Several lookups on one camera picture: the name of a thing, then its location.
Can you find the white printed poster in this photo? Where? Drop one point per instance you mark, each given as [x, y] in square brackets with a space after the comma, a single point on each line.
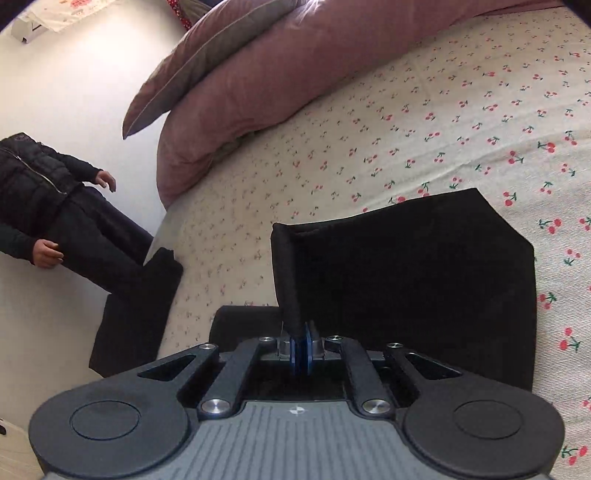
[69, 11]

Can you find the black pants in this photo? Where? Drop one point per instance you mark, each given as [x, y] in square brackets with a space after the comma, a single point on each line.
[406, 267]

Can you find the pink duvet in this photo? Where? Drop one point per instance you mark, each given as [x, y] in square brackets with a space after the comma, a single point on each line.
[286, 74]

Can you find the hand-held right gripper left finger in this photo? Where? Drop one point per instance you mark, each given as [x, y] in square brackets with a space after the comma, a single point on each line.
[292, 350]

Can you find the red patterned cloth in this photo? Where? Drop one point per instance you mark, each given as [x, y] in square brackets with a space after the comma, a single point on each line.
[179, 11]

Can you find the pink pillow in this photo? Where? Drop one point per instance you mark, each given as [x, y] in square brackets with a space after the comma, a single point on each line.
[203, 60]

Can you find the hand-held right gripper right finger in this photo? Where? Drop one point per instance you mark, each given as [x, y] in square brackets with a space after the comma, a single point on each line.
[308, 347]

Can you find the cherry print bed sheet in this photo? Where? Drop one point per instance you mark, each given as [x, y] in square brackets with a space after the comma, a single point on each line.
[443, 120]

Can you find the white box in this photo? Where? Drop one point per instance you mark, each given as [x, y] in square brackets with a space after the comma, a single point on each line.
[27, 30]

